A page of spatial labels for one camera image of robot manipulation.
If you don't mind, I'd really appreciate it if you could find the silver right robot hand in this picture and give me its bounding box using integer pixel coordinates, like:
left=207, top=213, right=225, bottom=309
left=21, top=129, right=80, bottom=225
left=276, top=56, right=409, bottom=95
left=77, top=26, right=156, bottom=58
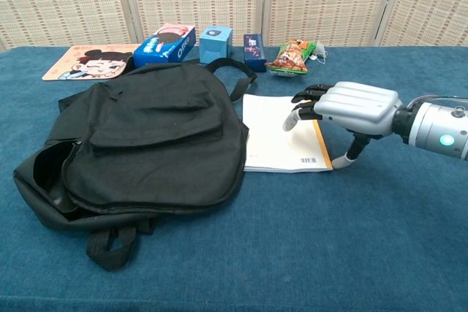
left=282, top=81, right=403, bottom=170

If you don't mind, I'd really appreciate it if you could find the white paper notebook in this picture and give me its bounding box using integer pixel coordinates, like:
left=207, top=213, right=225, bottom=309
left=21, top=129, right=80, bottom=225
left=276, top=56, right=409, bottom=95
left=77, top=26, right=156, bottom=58
left=242, top=93, right=334, bottom=174

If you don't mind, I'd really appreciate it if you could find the black fabric backpack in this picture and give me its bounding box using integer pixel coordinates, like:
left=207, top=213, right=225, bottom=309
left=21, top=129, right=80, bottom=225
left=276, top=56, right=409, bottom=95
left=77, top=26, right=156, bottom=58
left=12, top=58, right=259, bottom=273

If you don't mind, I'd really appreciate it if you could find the small grey pouch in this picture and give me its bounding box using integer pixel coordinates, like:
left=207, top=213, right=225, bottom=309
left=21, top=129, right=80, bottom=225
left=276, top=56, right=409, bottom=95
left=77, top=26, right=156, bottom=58
left=310, top=40, right=329, bottom=64

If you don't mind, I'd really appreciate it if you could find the green orange snack bag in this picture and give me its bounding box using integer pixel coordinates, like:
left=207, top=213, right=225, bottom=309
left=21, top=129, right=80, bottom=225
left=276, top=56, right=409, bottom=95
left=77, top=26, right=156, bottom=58
left=265, top=39, right=317, bottom=78

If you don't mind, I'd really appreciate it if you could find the dark blue slim box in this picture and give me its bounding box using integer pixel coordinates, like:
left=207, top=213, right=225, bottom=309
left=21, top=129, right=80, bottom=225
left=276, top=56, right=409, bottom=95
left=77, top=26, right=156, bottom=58
left=243, top=33, right=268, bottom=73

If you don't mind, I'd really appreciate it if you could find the blue table cloth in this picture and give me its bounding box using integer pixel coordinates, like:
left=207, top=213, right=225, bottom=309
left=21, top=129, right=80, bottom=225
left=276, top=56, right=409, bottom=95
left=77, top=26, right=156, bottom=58
left=0, top=45, right=468, bottom=312

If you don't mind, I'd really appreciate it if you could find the light blue small box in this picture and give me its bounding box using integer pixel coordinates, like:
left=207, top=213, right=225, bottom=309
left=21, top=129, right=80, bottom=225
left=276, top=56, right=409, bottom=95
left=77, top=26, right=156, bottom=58
left=199, top=25, right=234, bottom=65

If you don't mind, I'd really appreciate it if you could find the blue Oreo cookie box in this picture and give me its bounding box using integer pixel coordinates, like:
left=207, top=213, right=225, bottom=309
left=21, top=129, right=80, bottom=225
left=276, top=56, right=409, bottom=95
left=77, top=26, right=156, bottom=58
left=132, top=23, right=197, bottom=69

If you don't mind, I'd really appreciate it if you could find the cartoon girl mouse pad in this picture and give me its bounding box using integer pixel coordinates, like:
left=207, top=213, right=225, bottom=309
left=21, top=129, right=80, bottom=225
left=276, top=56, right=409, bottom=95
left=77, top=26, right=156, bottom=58
left=41, top=43, right=143, bottom=82

